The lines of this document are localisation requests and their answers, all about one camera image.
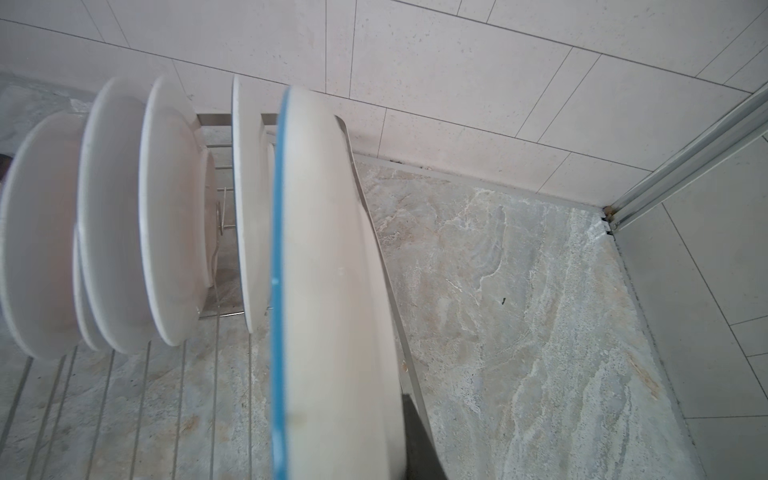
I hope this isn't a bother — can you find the front orange sunburst plate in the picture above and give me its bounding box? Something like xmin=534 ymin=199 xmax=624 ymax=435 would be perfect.
xmin=1 ymin=112 xmax=85 ymax=360

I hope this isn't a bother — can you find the orange sunburst plate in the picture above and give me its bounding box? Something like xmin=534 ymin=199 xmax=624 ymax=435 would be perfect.
xmin=77 ymin=77 xmax=157 ymax=355
xmin=1 ymin=112 xmax=85 ymax=360

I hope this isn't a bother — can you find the wire metal dish rack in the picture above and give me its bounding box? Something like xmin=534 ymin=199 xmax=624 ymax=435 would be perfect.
xmin=0 ymin=112 xmax=439 ymax=480

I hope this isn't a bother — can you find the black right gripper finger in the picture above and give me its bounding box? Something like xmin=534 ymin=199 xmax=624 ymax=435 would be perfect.
xmin=401 ymin=394 xmax=447 ymax=480

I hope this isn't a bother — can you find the white watermelon plate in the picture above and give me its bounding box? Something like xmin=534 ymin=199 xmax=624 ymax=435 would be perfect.
xmin=271 ymin=86 xmax=407 ymax=479

